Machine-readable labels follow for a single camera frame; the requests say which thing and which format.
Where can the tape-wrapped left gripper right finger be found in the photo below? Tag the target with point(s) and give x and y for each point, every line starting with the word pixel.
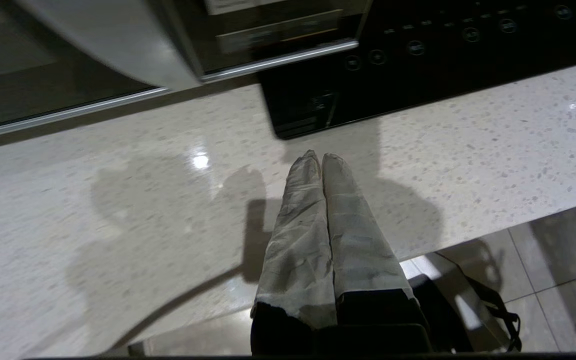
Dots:
pixel 363 250

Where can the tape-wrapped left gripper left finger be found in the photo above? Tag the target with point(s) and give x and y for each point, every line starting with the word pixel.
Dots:
pixel 298 250

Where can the dark glass microwave door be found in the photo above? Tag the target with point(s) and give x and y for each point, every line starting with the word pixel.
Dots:
pixel 43 90

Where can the silver Panasonic microwave oven body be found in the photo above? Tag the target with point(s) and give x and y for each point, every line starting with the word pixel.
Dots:
pixel 268 30

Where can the black induction cooktop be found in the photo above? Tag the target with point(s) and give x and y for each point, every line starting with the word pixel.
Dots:
pixel 443 75

